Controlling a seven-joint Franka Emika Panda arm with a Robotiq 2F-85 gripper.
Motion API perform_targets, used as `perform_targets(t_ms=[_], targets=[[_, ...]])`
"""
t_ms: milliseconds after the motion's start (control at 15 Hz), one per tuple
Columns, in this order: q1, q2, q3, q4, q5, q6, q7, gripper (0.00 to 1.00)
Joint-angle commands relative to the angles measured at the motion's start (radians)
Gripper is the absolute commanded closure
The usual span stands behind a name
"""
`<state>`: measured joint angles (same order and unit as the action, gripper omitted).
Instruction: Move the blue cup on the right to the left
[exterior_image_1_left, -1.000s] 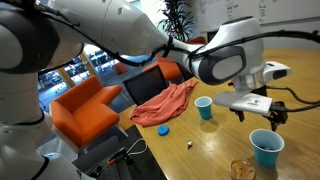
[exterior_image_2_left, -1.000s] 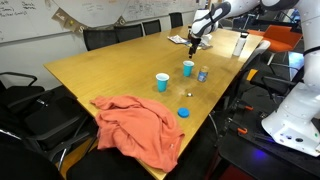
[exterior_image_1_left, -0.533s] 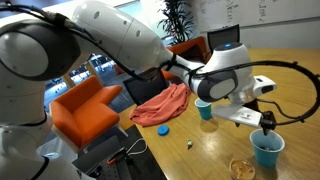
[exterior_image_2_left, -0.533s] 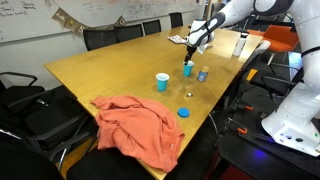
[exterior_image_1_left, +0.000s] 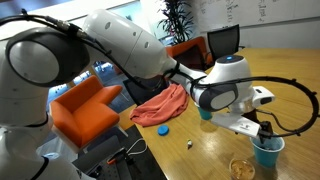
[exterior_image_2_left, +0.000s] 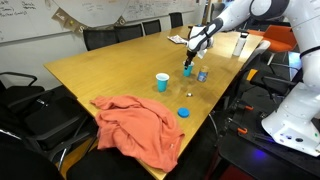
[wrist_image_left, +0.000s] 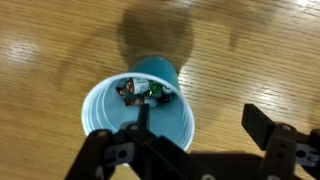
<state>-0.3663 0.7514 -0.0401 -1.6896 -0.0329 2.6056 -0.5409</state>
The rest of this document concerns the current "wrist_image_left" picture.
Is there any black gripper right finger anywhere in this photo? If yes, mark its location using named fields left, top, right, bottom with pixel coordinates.
left=241, top=103, right=320, bottom=180

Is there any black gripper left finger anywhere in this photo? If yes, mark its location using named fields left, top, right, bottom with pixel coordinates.
left=64, top=103, right=209, bottom=180

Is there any blue plastic cup with candies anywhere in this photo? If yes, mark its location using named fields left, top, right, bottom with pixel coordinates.
left=81, top=55, right=196, bottom=167

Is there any brown and white wrapped candy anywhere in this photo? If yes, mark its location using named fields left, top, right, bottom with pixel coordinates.
left=123, top=94, right=158, bottom=109

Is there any green wrapped candy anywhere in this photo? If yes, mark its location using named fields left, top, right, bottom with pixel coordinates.
left=148, top=80, right=164, bottom=98

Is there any small white wrapped candy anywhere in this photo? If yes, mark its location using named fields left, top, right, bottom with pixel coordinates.
left=161, top=84, right=175, bottom=96

